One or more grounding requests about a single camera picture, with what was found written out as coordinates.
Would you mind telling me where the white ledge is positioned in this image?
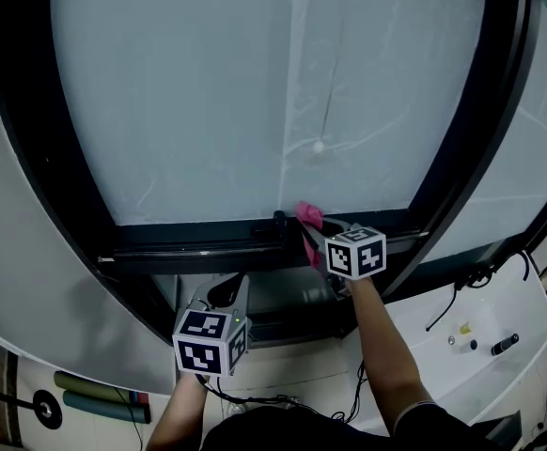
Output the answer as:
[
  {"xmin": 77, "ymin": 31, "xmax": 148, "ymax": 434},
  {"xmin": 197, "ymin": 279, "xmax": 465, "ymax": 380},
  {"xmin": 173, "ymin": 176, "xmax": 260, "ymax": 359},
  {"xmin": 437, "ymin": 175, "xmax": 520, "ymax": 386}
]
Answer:
[{"xmin": 341, "ymin": 250, "xmax": 547, "ymax": 437}]

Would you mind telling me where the pink cloth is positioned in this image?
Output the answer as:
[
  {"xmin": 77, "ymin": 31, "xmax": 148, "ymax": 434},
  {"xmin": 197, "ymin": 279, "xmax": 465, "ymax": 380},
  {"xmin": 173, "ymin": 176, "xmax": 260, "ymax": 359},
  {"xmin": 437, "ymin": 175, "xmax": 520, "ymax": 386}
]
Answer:
[{"xmin": 294, "ymin": 200, "xmax": 326, "ymax": 271}]

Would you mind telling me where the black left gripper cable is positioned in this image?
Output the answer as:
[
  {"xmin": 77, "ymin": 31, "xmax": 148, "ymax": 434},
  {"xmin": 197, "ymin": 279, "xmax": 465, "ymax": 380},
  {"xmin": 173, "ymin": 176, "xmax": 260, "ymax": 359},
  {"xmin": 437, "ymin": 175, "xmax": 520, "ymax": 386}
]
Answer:
[{"xmin": 196, "ymin": 372, "xmax": 324, "ymax": 418}]

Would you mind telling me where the large frosted window pane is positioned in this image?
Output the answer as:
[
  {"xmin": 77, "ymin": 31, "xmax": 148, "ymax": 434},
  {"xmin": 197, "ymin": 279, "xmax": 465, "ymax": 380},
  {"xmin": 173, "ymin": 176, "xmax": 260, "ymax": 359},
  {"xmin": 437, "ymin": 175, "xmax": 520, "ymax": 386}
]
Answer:
[{"xmin": 49, "ymin": 0, "xmax": 487, "ymax": 228}]

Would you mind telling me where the blind cord with white ball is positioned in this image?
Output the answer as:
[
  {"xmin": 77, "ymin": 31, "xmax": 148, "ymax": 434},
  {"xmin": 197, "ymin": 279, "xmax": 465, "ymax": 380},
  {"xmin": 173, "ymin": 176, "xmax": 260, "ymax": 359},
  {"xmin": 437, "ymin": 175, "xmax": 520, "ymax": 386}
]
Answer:
[{"xmin": 311, "ymin": 52, "xmax": 346, "ymax": 155}]

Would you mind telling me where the black box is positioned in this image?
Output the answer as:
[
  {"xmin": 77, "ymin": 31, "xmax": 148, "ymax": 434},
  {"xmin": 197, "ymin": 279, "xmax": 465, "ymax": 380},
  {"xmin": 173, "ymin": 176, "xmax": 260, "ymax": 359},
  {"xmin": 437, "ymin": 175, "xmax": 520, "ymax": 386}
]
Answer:
[{"xmin": 483, "ymin": 410, "xmax": 524, "ymax": 451}]

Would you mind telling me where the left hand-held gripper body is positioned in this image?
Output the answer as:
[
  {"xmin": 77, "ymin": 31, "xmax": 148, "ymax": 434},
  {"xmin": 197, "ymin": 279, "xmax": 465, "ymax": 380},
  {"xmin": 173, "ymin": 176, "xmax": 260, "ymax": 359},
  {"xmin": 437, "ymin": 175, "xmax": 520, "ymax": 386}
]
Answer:
[{"xmin": 172, "ymin": 297, "xmax": 253, "ymax": 379}]

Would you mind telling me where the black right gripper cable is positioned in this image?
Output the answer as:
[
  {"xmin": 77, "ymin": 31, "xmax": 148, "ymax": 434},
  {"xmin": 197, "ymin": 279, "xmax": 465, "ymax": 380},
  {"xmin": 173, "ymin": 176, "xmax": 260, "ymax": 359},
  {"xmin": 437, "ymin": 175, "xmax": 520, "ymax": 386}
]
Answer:
[{"xmin": 330, "ymin": 358, "xmax": 369, "ymax": 426}]

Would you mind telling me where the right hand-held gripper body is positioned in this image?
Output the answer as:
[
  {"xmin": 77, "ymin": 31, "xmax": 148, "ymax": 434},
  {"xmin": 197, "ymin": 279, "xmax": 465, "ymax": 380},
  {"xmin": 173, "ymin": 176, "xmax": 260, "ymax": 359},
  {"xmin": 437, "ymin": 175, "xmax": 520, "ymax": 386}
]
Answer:
[{"xmin": 323, "ymin": 225, "xmax": 388, "ymax": 284}]

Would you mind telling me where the black round stand base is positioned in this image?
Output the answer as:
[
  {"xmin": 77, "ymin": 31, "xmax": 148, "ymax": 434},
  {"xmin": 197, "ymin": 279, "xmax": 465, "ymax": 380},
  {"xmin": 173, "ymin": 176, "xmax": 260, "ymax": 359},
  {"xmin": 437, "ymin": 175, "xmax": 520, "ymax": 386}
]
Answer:
[{"xmin": 32, "ymin": 388, "xmax": 64, "ymax": 431}]

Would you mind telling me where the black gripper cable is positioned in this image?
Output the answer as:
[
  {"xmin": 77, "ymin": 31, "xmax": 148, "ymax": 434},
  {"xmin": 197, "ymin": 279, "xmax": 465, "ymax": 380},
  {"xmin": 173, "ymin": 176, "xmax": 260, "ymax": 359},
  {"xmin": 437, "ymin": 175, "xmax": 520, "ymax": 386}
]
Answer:
[
  {"xmin": 196, "ymin": 372, "xmax": 324, "ymax": 418},
  {"xmin": 330, "ymin": 358, "xmax": 369, "ymax": 426}
]

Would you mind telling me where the teal rolled mat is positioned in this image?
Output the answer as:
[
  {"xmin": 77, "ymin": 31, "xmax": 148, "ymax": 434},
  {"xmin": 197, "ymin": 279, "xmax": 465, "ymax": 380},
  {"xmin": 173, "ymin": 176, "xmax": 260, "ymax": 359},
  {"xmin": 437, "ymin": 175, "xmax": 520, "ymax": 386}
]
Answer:
[{"xmin": 61, "ymin": 389, "xmax": 153, "ymax": 426}]

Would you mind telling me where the narrow frosted window pane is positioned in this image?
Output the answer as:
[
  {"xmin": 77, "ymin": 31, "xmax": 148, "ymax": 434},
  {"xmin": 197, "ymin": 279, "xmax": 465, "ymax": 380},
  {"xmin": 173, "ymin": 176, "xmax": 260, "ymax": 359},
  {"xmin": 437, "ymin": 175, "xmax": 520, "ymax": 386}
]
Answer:
[{"xmin": 417, "ymin": 0, "xmax": 547, "ymax": 266}]

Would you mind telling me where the grey glass panel below window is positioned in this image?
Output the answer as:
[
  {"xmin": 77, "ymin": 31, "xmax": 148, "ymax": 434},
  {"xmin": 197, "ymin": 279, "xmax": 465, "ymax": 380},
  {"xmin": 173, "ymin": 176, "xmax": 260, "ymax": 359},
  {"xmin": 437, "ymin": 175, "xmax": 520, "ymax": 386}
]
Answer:
[{"xmin": 149, "ymin": 272, "xmax": 351, "ymax": 343}]

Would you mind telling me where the person's left forearm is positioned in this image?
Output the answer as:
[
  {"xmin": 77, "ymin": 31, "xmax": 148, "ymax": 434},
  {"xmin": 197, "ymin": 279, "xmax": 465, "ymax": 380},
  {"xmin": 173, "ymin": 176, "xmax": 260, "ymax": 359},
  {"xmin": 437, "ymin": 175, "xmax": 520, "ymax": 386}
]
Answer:
[{"xmin": 145, "ymin": 372, "xmax": 210, "ymax": 451}]

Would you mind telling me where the dark green rolled mat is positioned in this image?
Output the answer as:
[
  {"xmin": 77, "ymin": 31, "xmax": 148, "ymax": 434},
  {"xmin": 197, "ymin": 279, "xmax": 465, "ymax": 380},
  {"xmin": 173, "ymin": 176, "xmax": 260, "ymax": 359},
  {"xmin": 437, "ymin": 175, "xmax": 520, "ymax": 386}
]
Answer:
[{"xmin": 53, "ymin": 369, "xmax": 151, "ymax": 407}]

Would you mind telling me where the person's dark shirt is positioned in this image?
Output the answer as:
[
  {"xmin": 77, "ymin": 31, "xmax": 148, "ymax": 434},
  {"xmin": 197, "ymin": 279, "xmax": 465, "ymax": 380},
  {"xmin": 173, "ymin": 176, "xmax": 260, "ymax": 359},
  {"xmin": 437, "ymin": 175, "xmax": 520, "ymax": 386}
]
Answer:
[{"xmin": 199, "ymin": 398, "xmax": 496, "ymax": 451}]

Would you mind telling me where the black window handle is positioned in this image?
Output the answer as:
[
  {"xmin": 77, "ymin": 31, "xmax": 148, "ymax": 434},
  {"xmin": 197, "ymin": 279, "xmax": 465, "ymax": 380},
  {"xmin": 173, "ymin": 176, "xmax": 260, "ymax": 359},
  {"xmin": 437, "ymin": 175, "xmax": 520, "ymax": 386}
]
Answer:
[{"xmin": 251, "ymin": 210, "xmax": 289, "ymax": 254}]

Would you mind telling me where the black window frame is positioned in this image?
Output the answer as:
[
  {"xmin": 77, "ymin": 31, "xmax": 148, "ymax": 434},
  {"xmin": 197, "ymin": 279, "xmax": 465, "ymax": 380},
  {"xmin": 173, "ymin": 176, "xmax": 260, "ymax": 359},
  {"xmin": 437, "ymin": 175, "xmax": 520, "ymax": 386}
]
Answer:
[{"xmin": 0, "ymin": 0, "xmax": 547, "ymax": 350}]

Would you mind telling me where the person's right forearm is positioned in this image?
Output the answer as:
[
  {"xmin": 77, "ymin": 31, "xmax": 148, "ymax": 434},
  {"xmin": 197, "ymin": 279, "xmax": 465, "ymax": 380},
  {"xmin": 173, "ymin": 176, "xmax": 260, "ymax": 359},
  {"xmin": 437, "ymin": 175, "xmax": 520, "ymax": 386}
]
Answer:
[{"xmin": 345, "ymin": 277, "xmax": 438, "ymax": 435}]

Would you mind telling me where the black marker pen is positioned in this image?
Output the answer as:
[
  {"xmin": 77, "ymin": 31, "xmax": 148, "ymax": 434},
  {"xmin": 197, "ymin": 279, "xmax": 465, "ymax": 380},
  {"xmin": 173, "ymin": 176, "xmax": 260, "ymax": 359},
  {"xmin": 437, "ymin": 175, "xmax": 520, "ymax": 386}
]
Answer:
[{"xmin": 490, "ymin": 332, "xmax": 521, "ymax": 358}]

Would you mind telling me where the black cable on ledge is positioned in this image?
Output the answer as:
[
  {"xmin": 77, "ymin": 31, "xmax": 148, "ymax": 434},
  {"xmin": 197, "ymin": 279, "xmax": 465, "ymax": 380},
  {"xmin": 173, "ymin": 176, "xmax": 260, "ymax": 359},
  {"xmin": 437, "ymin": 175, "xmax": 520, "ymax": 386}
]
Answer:
[{"xmin": 424, "ymin": 250, "xmax": 532, "ymax": 334}]

